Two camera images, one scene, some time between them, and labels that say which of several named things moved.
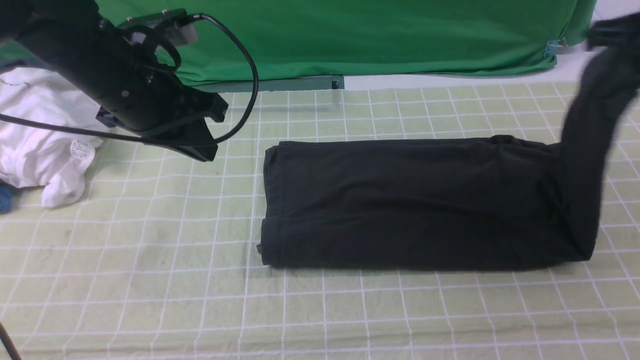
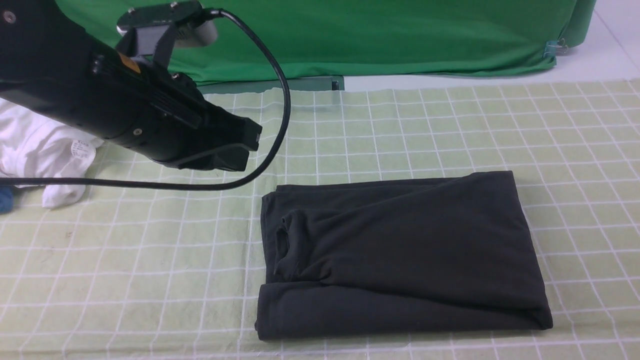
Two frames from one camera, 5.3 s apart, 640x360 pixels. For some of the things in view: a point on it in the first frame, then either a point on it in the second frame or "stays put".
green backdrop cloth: [293, 39] stays put
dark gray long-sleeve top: [502, 202] -> [442, 254]
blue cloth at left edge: [6, 199] stays put
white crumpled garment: [35, 156] stays put
